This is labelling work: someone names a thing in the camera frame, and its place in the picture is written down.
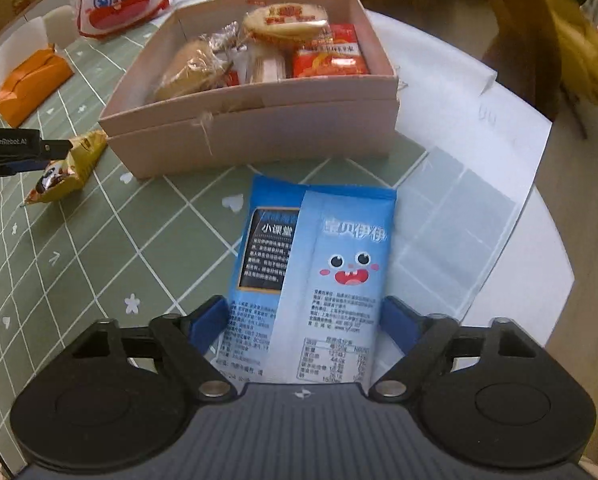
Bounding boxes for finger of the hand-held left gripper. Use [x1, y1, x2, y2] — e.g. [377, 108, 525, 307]
[1, 140, 72, 175]

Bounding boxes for red green snack packet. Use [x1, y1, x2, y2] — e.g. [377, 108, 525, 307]
[291, 47, 370, 79]

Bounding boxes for green checked tablecloth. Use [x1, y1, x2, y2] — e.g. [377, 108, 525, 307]
[0, 25, 522, 411]

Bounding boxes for orange tissue box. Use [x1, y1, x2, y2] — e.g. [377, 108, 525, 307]
[0, 49, 74, 128]

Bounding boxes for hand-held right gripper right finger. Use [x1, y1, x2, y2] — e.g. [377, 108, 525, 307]
[369, 296, 540, 401]

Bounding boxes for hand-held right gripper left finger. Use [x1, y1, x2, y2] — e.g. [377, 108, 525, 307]
[71, 296, 235, 401]

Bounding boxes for beige chair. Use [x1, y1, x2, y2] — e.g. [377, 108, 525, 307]
[44, 6, 80, 47]

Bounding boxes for pink cardboard box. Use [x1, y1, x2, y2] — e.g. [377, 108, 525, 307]
[98, 0, 400, 181]

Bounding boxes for round rice cracker packet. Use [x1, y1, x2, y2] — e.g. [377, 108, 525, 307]
[241, 2, 331, 52]

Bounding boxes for white printed tablecloth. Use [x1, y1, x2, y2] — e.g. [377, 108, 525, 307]
[169, 0, 552, 346]

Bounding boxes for yellow cartoon snack packet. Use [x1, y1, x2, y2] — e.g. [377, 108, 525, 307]
[21, 129, 108, 207]

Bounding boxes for round bread packet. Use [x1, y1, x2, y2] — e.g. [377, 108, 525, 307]
[154, 37, 227, 103]

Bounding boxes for yellow plush toy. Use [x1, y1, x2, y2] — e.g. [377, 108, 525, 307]
[529, 0, 598, 108]

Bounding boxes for white tissue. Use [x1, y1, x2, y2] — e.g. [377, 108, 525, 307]
[0, 16, 50, 92]

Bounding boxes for brown fur coat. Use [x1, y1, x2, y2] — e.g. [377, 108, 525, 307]
[354, 0, 565, 121]

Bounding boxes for blue snack packet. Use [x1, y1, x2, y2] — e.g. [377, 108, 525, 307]
[214, 175, 399, 386]

